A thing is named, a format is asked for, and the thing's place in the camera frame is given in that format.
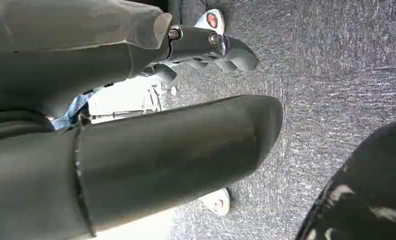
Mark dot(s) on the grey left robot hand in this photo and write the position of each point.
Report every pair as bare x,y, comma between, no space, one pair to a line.
171,152

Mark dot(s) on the pale slipper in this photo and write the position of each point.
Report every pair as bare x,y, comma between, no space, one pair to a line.
212,18
217,201

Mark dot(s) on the ribbed grey left arm sleeve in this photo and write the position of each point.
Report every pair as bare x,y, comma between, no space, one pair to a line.
15,124

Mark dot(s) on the black robot foot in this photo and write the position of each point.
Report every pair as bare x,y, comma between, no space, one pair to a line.
369,185

